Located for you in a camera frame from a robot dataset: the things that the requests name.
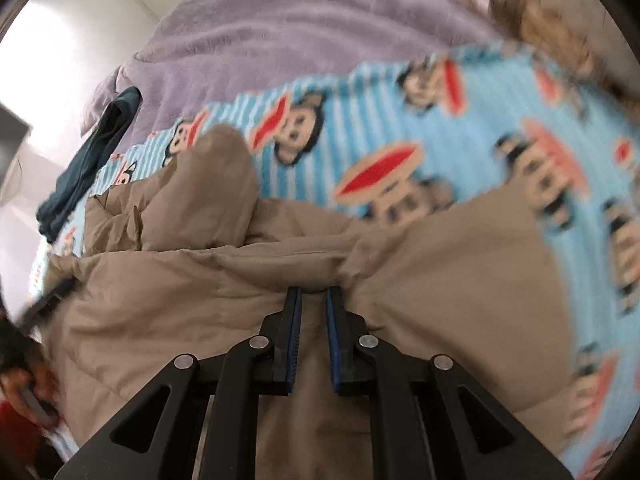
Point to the dark blue jeans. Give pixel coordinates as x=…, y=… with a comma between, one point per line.
x=85, y=170

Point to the purple fleece blanket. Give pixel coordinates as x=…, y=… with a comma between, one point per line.
x=300, y=20

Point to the wall-mounted television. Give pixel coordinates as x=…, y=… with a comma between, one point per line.
x=10, y=145

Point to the blue striped monkey print blanket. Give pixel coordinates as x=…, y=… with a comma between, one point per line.
x=375, y=125

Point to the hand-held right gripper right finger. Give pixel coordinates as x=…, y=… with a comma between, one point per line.
x=334, y=345

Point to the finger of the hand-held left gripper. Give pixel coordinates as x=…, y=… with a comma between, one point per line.
x=47, y=302

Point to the tan puffer jacket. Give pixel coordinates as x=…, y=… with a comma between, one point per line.
x=450, y=285

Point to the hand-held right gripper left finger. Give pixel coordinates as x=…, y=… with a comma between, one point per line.
x=295, y=345

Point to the person's left hand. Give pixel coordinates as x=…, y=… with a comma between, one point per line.
x=35, y=390

